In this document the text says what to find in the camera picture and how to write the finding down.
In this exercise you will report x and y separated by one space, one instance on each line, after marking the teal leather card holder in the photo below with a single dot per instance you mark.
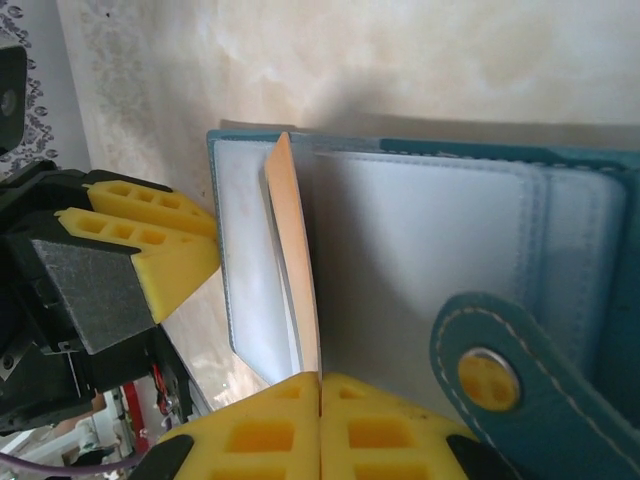
425 225

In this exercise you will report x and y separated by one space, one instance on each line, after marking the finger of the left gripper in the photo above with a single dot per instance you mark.
100 285
145 202

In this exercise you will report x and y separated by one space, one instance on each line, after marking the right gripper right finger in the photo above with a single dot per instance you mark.
390 440

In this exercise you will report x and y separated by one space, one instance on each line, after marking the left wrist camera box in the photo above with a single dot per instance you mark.
11 100

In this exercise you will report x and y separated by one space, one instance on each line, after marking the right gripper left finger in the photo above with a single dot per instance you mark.
265 445

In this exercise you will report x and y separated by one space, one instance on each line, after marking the red orange credit card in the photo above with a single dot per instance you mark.
292 240

